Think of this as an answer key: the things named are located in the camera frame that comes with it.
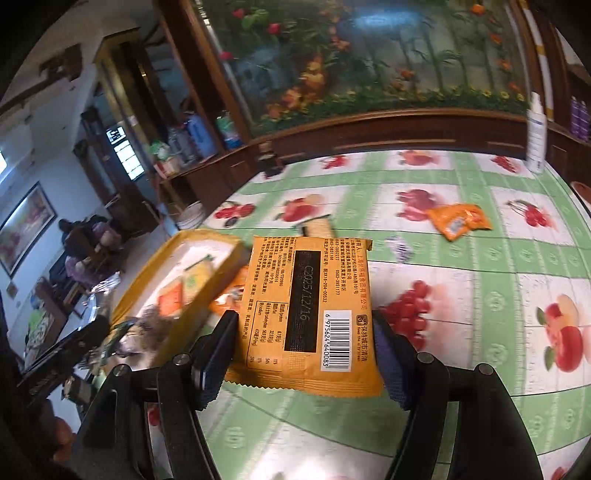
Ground clear bag beige label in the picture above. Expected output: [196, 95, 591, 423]
[102, 305, 177, 358]

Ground yellow-green cracker pack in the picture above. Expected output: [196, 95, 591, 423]
[182, 255, 214, 306]

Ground yellow packet black stripe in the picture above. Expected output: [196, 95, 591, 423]
[225, 236, 384, 398]

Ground blue-white candy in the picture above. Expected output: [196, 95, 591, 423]
[385, 235, 415, 264]

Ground small orange snack packet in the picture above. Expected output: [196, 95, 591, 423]
[427, 204, 492, 242]

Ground sandwich cracker pack green ends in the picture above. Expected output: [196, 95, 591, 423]
[295, 215, 337, 239]

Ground large orange snack bag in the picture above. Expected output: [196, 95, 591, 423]
[208, 265, 249, 316]

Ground person's left hand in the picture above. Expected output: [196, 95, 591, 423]
[39, 400, 76, 465]

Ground yellow-rimmed white tray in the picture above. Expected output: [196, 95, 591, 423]
[103, 229, 249, 371]

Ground seated person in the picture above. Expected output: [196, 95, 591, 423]
[58, 215, 122, 289]

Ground framed landscape painting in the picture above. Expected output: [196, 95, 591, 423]
[0, 182, 57, 279]

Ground white plastic bucket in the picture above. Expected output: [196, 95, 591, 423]
[175, 201, 206, 230]

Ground dark glass jar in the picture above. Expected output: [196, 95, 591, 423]
[257, 141, 284, 179]

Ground blue thermos jug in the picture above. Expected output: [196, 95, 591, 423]
[185, 113, 217, 158]

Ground grey water jug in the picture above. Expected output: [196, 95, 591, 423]
[167, 126, 195, 164]

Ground white spray bottle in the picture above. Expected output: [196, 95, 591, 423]
[525, 91, 547, 174]

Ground purple bottles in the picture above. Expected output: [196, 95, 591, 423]
[570, 96, 590, 142]

